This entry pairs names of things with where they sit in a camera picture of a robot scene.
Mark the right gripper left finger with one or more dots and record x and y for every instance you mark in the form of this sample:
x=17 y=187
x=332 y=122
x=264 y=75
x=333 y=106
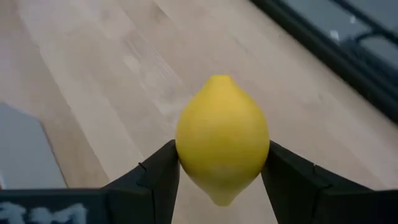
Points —
x=140 y=199

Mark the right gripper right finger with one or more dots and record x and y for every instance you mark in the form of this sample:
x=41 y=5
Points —
x=311 y=199

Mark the yellow toy lemon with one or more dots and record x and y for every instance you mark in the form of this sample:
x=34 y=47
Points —
x=222 y=140

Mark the white plastic storage bin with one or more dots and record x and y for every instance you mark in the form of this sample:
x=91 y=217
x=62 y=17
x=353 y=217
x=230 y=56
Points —
x=25 y=149

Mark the black metal table frame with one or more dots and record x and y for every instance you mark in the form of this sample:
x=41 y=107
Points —
x=326 y=51

